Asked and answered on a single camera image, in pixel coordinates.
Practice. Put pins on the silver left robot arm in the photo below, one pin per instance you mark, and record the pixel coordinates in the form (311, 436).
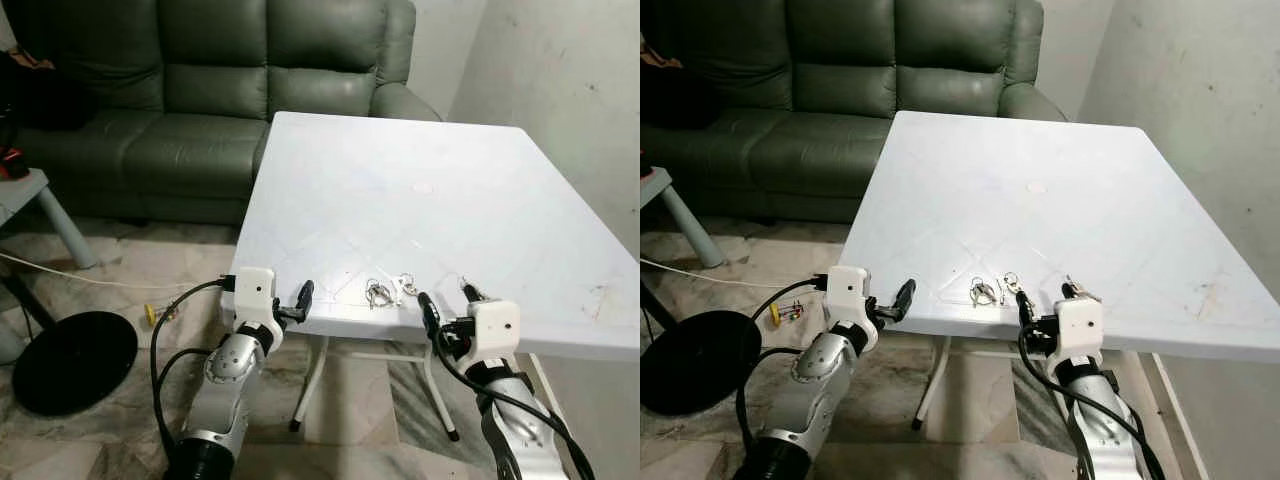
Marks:
(225, 380)
(815, 380)

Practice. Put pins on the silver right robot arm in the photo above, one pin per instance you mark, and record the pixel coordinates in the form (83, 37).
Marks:
(520, 440)
(1100, 440)

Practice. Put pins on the white plastic table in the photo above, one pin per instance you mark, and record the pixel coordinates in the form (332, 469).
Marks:
(1050, 240)
(420, 240)

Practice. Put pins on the small yellow floor item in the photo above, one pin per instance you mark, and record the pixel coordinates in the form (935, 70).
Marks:
(775, 313)
(152, 314)

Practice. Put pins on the green leather sofa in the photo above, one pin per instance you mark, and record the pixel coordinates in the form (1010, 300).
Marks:
(200, 150)
(830, 150)

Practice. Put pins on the black round stand base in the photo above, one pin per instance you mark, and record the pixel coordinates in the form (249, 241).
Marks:
(685, 365)
(75, 365)

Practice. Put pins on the grey plastic stool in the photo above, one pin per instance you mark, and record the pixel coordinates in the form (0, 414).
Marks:
(40, 205)
(680, 215)

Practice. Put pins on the black bag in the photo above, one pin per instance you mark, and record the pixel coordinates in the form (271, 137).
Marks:
(675, 100)
(45, 100)

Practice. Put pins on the red and black device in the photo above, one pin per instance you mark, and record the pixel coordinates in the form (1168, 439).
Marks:
(12, 165)

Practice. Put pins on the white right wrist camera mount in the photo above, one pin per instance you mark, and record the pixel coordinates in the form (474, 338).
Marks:
(494, 328)
(1080, 325)

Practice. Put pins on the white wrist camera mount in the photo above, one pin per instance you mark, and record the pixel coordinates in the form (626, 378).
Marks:
(494, 328)
(1080, 325)
(848, 292)
(254, 295)

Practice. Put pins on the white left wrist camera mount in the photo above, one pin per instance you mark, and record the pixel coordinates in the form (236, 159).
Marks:
(254, 295)
(848, 292)

